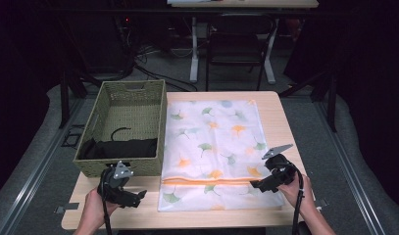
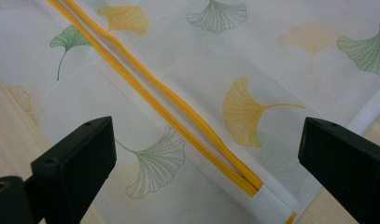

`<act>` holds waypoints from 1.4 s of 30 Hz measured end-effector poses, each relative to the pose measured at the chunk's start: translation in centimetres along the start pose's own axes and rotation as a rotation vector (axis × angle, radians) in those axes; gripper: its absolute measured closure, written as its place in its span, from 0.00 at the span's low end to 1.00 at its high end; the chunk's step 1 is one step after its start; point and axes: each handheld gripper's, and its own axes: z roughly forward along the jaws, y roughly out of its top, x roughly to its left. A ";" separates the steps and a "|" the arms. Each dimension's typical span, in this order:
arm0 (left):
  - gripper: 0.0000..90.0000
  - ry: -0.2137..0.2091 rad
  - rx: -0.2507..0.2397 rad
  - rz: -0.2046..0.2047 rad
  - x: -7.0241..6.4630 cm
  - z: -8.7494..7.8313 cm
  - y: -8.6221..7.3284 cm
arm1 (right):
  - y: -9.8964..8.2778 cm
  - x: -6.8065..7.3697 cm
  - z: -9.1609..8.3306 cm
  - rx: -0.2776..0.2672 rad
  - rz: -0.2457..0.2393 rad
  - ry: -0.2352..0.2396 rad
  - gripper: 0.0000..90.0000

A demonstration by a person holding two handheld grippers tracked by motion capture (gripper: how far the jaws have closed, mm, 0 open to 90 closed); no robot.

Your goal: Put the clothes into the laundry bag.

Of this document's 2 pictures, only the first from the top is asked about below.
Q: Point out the white leaf-print mesh laundry bag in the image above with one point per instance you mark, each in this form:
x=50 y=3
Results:
x=213 y=137

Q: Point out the metal floor rail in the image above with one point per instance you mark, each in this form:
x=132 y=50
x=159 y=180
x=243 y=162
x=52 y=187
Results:
x=40 y=163
x=350 y=169

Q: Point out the grey metal table clip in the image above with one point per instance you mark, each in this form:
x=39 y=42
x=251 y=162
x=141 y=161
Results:
x=68 y=207
x=321 y=203

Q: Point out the dark equipment with red light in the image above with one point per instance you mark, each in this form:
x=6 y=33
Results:
x=102 y=42

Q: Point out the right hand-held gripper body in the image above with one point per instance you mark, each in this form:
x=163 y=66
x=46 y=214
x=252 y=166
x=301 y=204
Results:
x=282 y=171

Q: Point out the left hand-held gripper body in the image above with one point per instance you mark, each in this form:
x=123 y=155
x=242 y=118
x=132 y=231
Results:
x=113 y=189

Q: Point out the green woven basket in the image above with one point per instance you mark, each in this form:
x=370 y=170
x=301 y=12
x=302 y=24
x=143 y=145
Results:
x=131 y=114

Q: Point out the person's right hand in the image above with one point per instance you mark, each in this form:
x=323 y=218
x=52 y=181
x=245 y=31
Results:
x=301 y=192

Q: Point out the black folding chair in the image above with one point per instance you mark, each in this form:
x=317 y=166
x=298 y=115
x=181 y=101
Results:
x=234 y=45

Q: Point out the person's left hand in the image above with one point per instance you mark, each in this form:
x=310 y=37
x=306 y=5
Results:
x=97 y=209

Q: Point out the black metal stand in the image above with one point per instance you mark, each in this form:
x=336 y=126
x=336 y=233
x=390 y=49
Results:
x=64 y=98
x=332 y=98

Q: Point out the black cloth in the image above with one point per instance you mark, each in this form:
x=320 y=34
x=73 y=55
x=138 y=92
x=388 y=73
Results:
x=122 y=149

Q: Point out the wooden desk with white legs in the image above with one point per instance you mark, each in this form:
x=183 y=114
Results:
x=194 y=49

